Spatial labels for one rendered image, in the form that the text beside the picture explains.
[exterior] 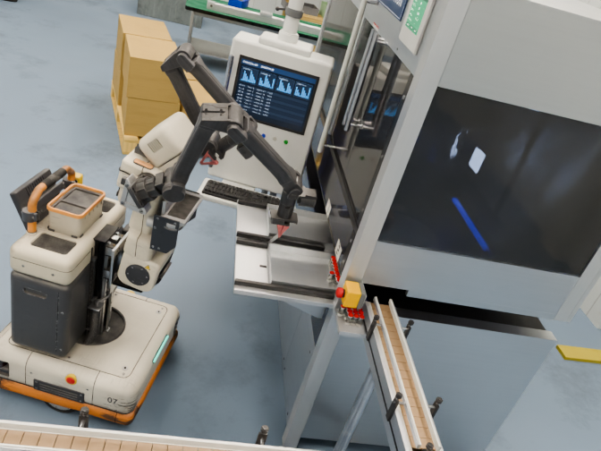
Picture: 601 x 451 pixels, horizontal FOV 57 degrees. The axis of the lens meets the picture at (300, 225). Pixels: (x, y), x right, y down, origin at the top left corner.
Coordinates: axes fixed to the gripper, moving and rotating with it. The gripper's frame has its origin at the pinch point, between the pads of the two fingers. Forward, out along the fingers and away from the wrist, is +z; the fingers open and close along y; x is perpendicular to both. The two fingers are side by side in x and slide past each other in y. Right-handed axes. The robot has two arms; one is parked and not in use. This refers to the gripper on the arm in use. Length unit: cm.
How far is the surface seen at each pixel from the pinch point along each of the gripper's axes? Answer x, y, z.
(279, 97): 88, 0, -24
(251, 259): 10.5, -6.8, 20.4
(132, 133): 263, -93, 91
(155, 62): 266, -80, 28
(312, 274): 6.2, 19.0, 20.8
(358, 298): -22.1, 30.3, 8.1
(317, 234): 39, 25, 21
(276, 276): 1.1, 3.4, 20.4
